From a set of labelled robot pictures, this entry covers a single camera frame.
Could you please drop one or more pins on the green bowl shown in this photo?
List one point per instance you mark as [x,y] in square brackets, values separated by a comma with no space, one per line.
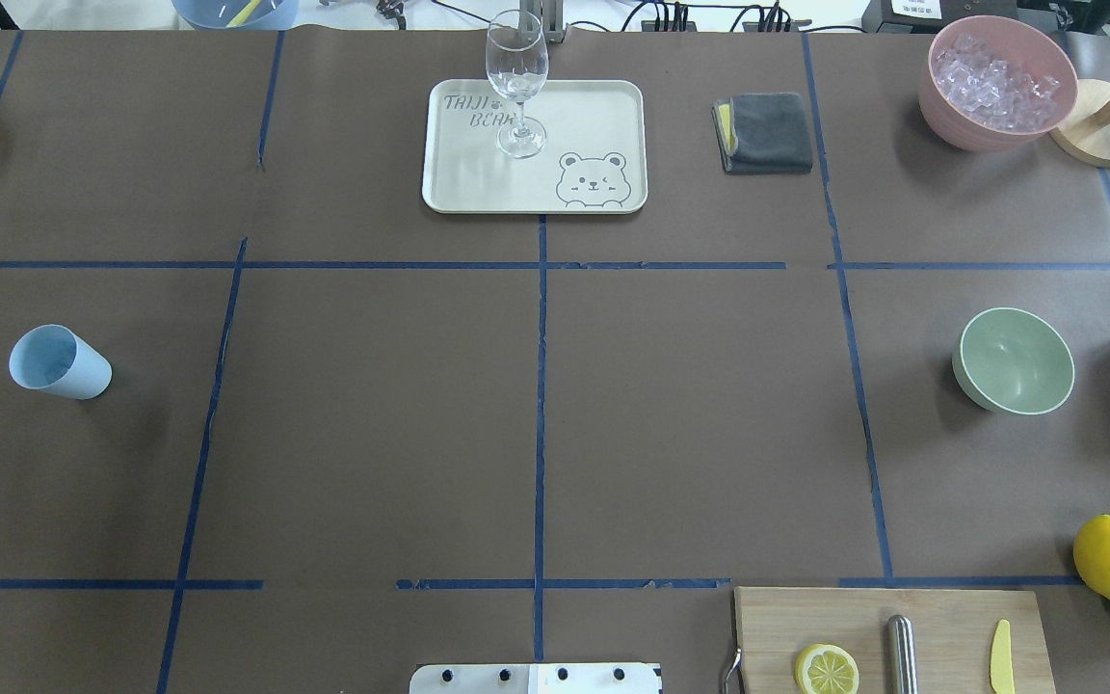
[1010,361]

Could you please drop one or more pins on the light blue plastic cup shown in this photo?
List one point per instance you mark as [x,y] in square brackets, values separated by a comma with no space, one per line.
[52,359]

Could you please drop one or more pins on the blue bowl with fork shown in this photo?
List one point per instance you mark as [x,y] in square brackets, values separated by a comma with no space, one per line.
[238,15]

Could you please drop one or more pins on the pink bowl of ice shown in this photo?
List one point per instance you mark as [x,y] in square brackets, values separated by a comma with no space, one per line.
[993,83]

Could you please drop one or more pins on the cream bear tray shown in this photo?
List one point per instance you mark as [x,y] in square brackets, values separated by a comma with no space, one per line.
[593,163]

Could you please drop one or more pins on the grey folded cloth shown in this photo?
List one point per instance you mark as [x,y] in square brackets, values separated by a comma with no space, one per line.
[763,133]

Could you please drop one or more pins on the clear wine glass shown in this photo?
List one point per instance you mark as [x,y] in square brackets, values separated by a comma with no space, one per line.
[517,66]

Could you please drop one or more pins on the lemon half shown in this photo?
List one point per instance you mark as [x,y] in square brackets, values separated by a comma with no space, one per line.
[824,668]

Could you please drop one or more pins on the wooden cutting board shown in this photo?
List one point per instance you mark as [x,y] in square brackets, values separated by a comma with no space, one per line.
[952,635]

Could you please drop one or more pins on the yellow plastic knife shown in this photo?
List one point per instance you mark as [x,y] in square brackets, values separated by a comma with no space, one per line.
[1002,676]

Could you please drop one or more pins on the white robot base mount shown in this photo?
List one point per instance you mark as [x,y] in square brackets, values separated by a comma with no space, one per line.
[575,677]

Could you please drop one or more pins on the metal handled knife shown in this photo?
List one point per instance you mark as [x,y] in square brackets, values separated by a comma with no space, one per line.
[903,665]

